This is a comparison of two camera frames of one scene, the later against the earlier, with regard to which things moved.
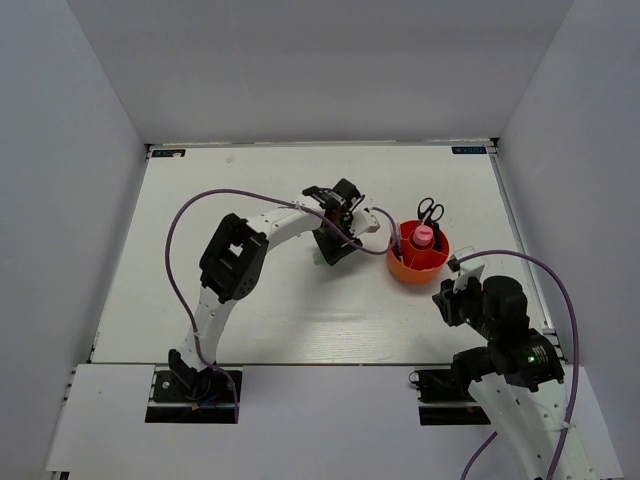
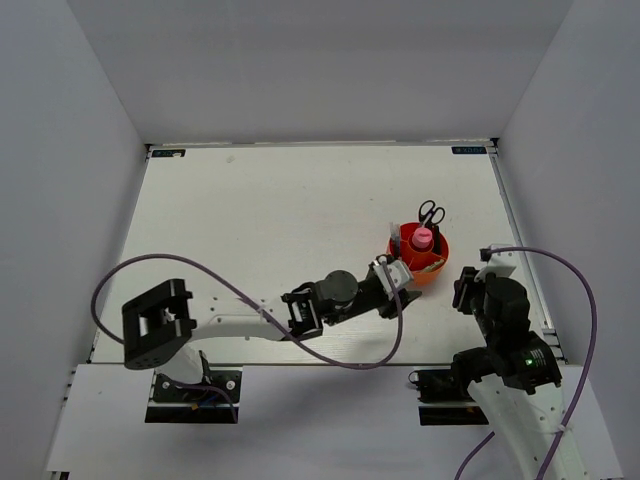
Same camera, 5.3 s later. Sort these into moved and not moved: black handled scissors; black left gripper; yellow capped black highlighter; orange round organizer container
Moved: black left gripper
Not moved: black handled scissors; yellow capped black highlighter; orange round organizer container
